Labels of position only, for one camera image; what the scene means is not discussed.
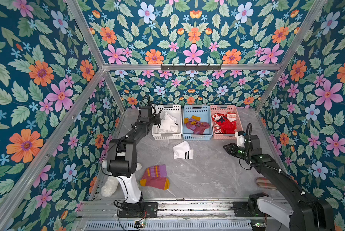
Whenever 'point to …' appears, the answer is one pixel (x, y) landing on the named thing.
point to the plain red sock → (228, 127)
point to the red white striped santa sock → (218, 119)
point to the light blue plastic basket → (204, 112)
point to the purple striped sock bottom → (198, 127)
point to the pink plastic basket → (216, 109)
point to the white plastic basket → (175, 110)
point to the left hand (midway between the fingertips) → (159, 114)
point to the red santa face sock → (231, 116)
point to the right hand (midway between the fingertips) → (228, 144)
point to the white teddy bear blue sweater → (112, 183)
